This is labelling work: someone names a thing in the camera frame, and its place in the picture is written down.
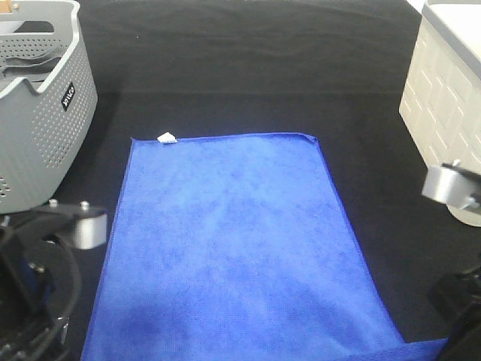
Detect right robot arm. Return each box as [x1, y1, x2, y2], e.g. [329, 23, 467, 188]
[428, 267, 480, 360]

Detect grey cloth in basket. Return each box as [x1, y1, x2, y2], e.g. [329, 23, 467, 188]
[1, 55, 62, 82]

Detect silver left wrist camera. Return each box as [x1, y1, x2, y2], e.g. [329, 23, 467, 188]
[32, 199, 107, 250]

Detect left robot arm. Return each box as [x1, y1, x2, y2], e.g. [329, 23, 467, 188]
[1, 211, 81, 360]

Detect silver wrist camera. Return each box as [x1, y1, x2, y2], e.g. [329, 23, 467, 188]
[32, 199, 107, 250]
[422, 159, 480, 214]

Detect white storage box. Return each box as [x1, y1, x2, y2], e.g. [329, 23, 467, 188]
[398, 0, 481, 228]

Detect grey perforated laundry basket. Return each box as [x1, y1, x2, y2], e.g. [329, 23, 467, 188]
[1, 1, 98, 214]

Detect blue microfibre towel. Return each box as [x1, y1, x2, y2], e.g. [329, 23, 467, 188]
[82, 133, 444, 360]

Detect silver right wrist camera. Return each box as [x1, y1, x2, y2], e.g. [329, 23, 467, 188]
[422, 159, 480, 214]

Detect black table cloth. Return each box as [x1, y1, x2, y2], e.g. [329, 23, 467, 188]
[51, 1, 480, 360]

